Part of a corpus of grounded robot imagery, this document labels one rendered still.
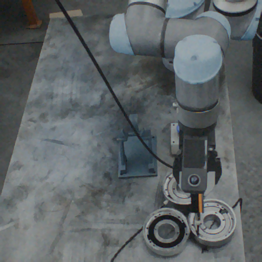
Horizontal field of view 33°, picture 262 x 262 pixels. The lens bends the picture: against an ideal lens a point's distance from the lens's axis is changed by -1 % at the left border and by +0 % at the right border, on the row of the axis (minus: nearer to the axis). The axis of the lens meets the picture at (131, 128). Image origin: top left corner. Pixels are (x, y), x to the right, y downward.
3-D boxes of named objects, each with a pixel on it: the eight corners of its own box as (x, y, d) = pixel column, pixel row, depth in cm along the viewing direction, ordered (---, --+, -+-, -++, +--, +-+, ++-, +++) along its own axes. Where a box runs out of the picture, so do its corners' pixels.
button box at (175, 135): (199, 154, 116) (199, 142, 112) (171, 154, 117) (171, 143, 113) (198, 130, 121) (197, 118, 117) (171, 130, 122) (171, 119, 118)
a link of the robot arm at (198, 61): (226, 31, 74) (218, 61, 68) (223, 85, 81) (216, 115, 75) (179, 28, 76) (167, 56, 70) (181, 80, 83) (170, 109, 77)
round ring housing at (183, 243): (153, 265, 99) (151, 257, 95) (138, 224, 105) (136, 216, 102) (197, 249, 100) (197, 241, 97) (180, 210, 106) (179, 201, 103)
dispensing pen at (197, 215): (191, 247, 97) (189, 178, 91) (192, 235, 101) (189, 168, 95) (202, 247, 97) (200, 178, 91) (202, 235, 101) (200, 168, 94)
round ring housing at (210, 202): (210, 258, 98) (210, 250, 95) (179, 225, 104) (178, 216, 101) (244, 230, 101) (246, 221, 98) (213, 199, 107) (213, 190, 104)
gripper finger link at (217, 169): (223, 179, 91) (220, 149, 85) (223, 185, 90) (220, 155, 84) (199, 180, 92) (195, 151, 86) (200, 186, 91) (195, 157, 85)
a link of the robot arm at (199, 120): (220, 112, 76) (171, 113, 77) (219, 132, 79) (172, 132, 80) (218, 85, 81) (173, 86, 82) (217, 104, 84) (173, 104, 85)
